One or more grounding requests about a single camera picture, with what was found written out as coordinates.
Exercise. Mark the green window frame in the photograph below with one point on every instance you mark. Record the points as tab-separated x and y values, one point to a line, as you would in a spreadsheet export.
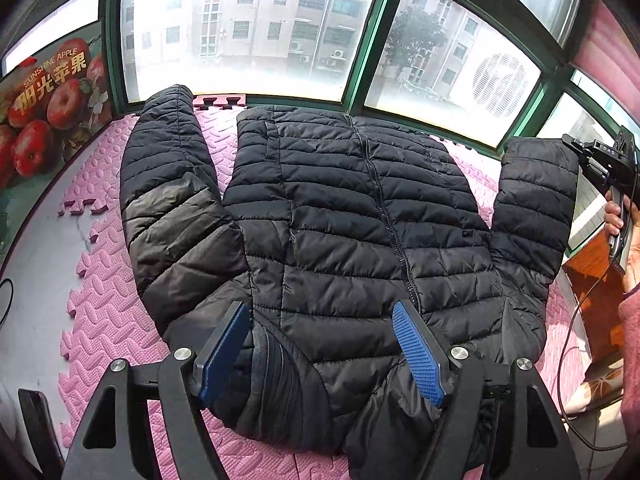
370	45

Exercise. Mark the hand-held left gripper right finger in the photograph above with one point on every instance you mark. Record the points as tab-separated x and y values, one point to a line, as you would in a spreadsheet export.
417	350

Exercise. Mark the black puffer jacket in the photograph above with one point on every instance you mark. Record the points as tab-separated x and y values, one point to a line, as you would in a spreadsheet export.
350	210

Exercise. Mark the pink foam puzzle mat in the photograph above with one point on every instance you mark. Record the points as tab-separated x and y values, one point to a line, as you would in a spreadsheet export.
110	310

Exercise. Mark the white air conditioner unit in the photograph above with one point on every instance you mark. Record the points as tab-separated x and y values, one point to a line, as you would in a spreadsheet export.
500	80

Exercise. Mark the tree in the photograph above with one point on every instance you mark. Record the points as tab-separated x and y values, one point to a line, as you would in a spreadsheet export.
415	35

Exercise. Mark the dark object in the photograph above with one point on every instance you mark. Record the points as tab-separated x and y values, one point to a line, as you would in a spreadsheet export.
40	430

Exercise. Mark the red curtain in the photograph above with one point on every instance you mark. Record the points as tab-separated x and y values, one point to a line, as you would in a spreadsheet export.
615	40

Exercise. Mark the apartment building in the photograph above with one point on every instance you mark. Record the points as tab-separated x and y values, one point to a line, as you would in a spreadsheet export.
260	10

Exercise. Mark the person's right forearm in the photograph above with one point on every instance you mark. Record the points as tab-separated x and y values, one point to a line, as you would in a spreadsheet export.
631	350

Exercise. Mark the floral patterned cloth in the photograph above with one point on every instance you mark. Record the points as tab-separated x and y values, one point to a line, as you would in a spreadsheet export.
600	390

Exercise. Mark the person's right hand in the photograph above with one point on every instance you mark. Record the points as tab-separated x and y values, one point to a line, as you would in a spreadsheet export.
612	215

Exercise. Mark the apple picture cardboard box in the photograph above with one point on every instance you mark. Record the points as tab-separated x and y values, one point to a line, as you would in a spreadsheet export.
45	110

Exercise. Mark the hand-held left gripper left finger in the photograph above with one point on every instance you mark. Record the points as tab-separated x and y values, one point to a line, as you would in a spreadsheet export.
225	345

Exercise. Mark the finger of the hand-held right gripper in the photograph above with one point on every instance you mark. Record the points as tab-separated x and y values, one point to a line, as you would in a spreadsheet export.
577	144

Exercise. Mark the brown wooden cabinet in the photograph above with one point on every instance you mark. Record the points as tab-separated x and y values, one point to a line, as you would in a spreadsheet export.
595	285

